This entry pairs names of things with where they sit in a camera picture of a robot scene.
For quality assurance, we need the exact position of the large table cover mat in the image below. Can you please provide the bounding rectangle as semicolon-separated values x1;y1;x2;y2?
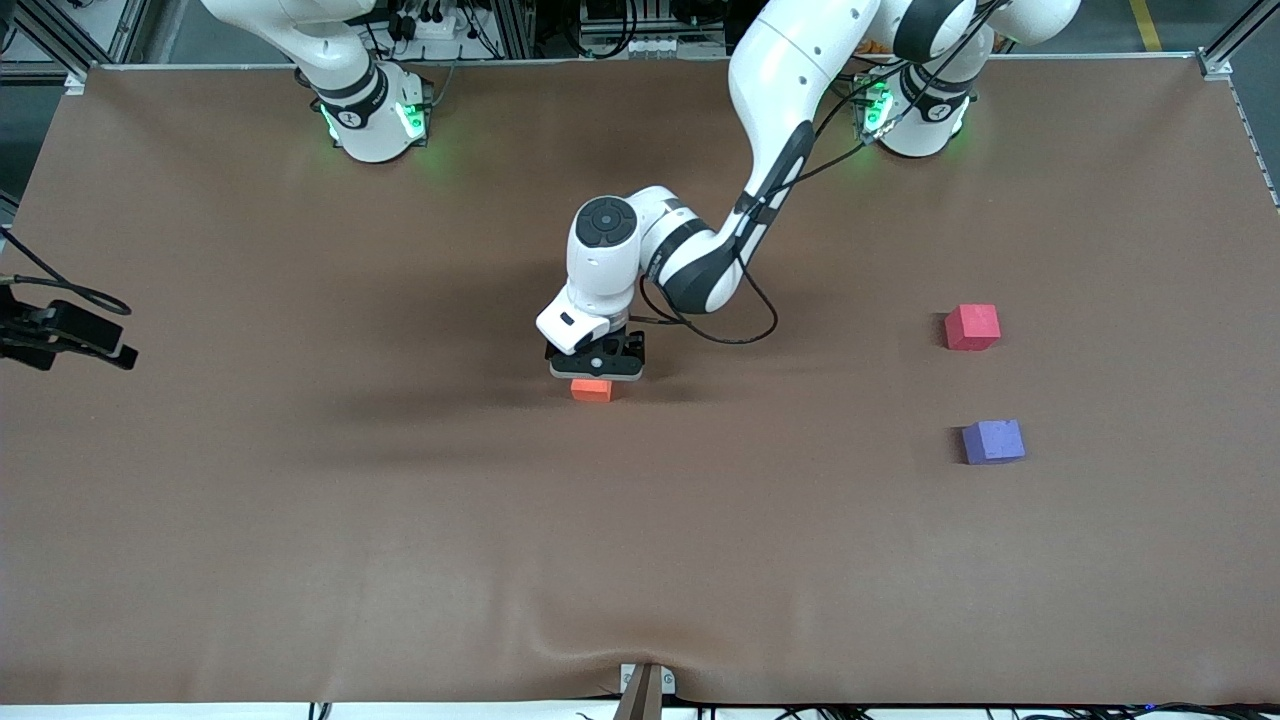
0;55;1280;706

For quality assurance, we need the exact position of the white power strip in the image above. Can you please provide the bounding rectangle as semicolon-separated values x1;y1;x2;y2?
400;8;473;43

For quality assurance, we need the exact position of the red foam block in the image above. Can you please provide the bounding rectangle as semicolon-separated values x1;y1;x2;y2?
945;304;1002;352

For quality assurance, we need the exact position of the purple foam block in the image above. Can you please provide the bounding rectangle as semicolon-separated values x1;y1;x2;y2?
962;419;1027;466

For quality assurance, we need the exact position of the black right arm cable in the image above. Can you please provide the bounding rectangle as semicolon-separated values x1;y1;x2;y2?
0;228;133;317

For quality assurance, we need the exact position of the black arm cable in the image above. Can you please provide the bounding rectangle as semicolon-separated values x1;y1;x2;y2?
0;228;133;317
630;0;1011;346

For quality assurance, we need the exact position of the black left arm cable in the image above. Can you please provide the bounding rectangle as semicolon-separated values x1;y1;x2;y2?
630;0;1011;346

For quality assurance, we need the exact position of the small metal edge bracket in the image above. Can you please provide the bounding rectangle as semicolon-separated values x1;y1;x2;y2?
619;663;677;697

